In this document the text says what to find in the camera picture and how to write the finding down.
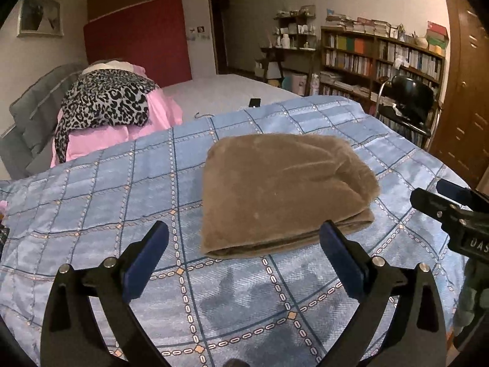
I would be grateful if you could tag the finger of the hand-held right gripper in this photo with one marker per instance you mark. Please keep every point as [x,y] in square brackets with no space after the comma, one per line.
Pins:
[428,200]
[452,189]

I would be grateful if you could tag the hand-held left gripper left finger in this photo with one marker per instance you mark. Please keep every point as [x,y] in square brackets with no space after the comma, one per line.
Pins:
[147,263]

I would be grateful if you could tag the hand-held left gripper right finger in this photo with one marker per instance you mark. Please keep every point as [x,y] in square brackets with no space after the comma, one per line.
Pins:
[340,256]

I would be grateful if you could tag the brown fleece pants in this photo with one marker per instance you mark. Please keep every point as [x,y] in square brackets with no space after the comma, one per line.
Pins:
[282,187]

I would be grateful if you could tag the brown wooden door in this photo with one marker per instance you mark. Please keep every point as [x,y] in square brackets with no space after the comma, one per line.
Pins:
[466,103]

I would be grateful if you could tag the blue patterned blanket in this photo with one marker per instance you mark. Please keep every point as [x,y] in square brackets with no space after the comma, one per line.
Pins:
[229,294]

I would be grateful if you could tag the black chair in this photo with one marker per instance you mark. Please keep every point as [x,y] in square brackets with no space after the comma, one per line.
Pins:
[412,95]

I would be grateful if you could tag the pink quilt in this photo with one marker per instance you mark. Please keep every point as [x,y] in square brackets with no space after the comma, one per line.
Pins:
[152,122]

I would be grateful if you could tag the wooden bookshelf with books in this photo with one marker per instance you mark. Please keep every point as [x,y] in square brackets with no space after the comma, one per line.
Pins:
[359,57]

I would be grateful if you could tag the leopard print cloth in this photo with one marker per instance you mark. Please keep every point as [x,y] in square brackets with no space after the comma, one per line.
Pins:
[107,99]

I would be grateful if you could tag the black phone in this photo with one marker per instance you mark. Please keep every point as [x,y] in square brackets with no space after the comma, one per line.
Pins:
[255,102]

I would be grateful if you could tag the pink bin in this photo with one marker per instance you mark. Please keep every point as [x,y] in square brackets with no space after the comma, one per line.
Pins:
[296,84]

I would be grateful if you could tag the stack of books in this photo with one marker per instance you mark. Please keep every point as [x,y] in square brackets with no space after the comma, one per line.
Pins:
[363,25]

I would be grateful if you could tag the small wooden shelf rack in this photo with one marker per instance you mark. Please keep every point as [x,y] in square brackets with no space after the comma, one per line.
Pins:
[290,42]

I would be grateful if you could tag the red wall panel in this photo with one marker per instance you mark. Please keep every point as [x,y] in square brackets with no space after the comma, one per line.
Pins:
[145,42]

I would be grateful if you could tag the framed wall picture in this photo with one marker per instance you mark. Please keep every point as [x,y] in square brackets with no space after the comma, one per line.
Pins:
[40,13]

